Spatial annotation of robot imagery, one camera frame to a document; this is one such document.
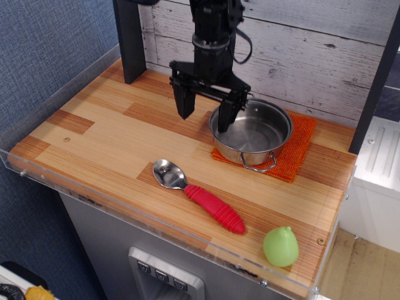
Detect dark right support post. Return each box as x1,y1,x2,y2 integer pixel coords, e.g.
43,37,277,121
348,8,399,154

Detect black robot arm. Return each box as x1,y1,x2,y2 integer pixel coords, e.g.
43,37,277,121
169,1,251,133

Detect grey toy fridge cabinet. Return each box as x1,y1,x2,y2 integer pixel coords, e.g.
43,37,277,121
61,194,285,299

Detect yellow object at corner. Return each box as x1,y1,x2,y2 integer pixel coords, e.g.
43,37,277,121
24,286,55,300

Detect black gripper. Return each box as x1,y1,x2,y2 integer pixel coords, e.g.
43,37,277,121
169,40,251,133

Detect silver dispenser button panel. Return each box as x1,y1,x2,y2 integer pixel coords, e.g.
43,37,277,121
128,246,206,299

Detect orange knitted cloth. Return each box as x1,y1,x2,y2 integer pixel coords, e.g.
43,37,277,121
211,112,317,184

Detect clear acrylic guard rail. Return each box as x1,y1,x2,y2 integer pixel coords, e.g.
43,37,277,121
1,61,356,299

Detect dark left support post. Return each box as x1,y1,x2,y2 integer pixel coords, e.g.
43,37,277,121
113,0,146,84

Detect dark support post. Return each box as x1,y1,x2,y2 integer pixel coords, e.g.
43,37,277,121
348,8,399,154
113,0,146,84

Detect stainless steel pot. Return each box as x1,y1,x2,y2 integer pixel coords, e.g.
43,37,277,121
209,98,293,173

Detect green plastic pear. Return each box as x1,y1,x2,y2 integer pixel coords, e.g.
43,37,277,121
263,226,299,268

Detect black cable loop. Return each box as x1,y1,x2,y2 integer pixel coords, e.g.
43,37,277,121
231,28,253,66

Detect red handled metal spoon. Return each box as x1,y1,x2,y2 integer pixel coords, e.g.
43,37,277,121
152,159,246,234

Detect white ridged side counter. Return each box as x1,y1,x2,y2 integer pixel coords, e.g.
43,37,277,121
339,117,399,252

